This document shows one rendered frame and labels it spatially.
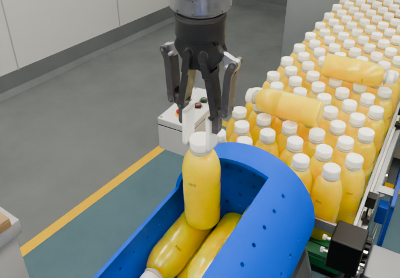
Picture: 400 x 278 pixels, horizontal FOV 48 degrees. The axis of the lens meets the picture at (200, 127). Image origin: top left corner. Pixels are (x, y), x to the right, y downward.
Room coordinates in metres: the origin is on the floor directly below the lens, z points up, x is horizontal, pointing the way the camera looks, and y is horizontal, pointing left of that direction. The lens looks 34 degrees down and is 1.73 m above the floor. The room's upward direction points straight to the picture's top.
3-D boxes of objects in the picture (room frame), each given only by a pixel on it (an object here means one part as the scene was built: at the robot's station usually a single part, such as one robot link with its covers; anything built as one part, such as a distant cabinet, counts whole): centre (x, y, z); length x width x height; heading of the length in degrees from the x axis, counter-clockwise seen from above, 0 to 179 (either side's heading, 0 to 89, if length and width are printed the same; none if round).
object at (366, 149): (0.93, -0.42, 0.99); 0.07 x 0.07 x 0.19
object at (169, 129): (1.06, 0.02, 1.05); 0.20 x 0.10 x 0.10; 151
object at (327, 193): (0.79, -0.30, 0.99); 0.07 x 0.07 x 0.19
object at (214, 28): (0.62, 0.00, 1.48); 0.08 x 0.07 x 0.09; 60
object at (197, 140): (0.62, 0.00, 1.29); 0.04 x 0.04 x 0.02
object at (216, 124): (0.60, -0.04, 1.35); 0.03 x 0.01 x 0.05; 60
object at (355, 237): (0.68, -0.33, 0.95); 0.10 x 0.07 x 0.10; 61
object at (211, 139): (0.61, -0.02, 1.32); 0.03 x 0.01 x 0.07; 150
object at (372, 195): (0.83, -0.43, 0.94); 0.03 x 0.02 x 0.08; 151
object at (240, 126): (0.97, -0.11, 1.09); 0.04 x 0.04 x 0.02
